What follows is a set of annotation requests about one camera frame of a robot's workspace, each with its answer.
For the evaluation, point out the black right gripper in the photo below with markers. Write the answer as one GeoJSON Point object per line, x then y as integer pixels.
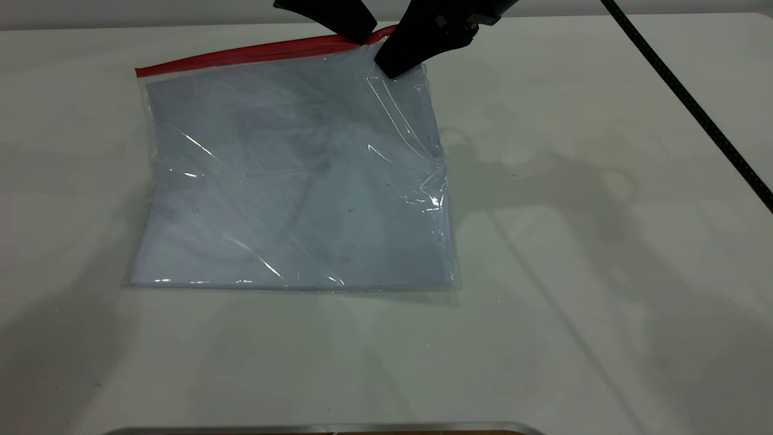
{"type": "Point", "coordinates": [477, 11]}

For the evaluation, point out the clear plastic zipper bag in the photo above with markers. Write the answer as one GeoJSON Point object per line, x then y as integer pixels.
{"type": "Point", "coordinates": [290, 181]}

